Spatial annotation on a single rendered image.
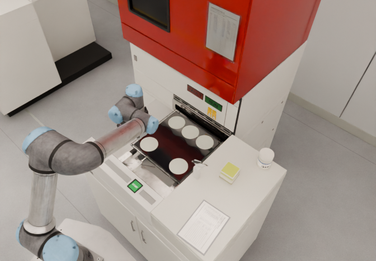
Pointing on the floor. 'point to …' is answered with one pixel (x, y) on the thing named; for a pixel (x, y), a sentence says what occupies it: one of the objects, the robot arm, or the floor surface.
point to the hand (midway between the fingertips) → (136, 138)
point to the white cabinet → (164, 254)
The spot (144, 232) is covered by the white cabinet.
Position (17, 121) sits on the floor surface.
